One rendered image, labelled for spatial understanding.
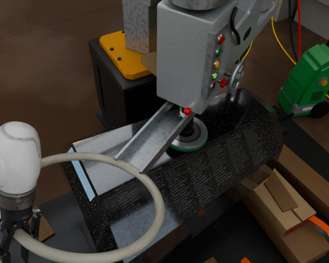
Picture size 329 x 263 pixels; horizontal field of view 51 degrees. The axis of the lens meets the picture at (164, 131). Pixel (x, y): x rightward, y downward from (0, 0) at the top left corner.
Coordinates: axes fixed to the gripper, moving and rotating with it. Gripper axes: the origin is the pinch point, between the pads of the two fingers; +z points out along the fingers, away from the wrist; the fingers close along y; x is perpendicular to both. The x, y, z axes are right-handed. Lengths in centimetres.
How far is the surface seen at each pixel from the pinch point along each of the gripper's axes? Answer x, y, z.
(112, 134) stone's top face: 46, 71, 5
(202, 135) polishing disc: 11, 97, -8
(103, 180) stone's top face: 28, 53, 14
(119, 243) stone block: 8, 51, 35
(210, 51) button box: 0, 65, -55
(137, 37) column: 92, 122, -28
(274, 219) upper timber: -24, 149, 47
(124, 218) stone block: 12, 55, 26
